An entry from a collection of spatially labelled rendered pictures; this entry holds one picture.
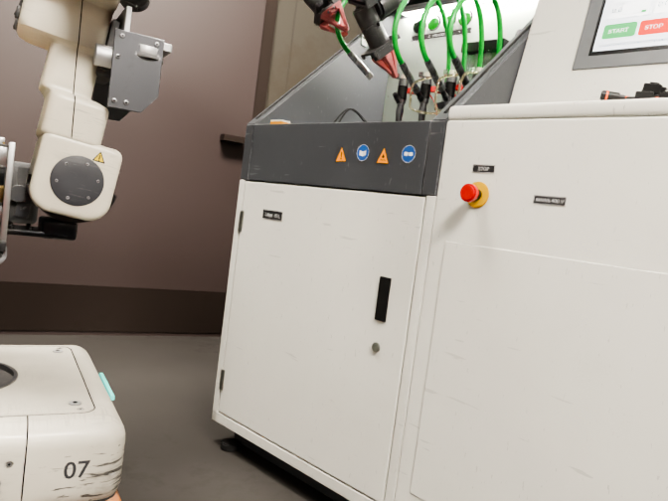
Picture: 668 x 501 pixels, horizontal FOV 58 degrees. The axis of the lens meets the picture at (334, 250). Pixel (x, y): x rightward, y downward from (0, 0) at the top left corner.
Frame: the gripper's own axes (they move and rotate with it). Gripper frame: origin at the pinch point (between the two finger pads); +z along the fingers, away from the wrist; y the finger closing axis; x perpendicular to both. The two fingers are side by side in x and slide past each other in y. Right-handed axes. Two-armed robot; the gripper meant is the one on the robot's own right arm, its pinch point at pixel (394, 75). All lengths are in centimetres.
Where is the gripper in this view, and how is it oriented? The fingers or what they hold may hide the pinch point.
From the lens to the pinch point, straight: 172.8
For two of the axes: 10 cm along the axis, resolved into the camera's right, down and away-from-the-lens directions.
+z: 4.7, 7.8, 4.2
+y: 7.1, -6.1, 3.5
